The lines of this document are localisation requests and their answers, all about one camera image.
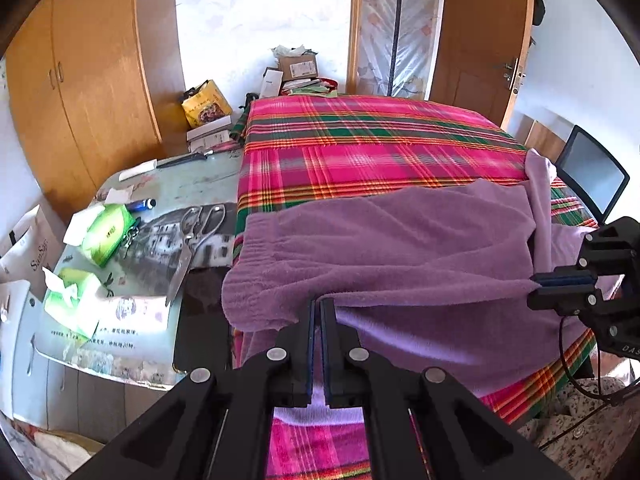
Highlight purple fleece pants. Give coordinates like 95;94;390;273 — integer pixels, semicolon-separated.
221;152;585;396

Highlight dark tablet screen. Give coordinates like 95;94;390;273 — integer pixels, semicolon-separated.
555;125;630;224

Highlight black smartphone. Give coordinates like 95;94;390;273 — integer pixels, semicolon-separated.
174;266;232;374

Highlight white purple tube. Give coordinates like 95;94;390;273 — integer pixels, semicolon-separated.
98;296;169;334

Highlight green tissue pack near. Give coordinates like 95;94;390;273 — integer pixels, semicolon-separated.
43;268;106;339

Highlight green tissue pack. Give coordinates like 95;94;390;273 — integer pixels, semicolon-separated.
43;268;106;339
63;203;134;268

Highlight white bedside cabinet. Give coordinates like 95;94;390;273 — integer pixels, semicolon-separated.
1;280;48;429

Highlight steel kitchen scissors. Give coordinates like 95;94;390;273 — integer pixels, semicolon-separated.
165;204;227;307

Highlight key bunch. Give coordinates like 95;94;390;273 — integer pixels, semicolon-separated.
118;224;140;259

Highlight printed table mat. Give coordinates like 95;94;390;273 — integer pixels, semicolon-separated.
35;150;242;390

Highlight green tissue pack far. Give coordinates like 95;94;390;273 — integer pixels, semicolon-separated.
63;203;134;268

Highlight blue lighter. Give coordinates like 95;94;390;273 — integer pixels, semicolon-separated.
126;198;156;212

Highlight white paper shopping bag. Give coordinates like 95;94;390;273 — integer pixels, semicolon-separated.
1;205;63;300

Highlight wooden door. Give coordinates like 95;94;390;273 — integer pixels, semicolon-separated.
346;0;534;127

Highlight pink green plaid cloth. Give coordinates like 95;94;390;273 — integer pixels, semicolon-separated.
233;96;596;479

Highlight yellow gift bag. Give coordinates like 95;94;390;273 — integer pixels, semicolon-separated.
181;79;232;129

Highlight cardboard parcel box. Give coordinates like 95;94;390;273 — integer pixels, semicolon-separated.
278;54;318;82

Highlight white small box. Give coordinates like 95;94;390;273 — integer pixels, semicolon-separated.
258;68;283;99

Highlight wooden wardrobe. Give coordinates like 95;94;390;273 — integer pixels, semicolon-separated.
6;0;188;220

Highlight black cable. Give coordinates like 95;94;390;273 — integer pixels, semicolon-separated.
537;314;640;451

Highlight white handled knife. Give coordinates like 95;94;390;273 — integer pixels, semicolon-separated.
118;152;207;182

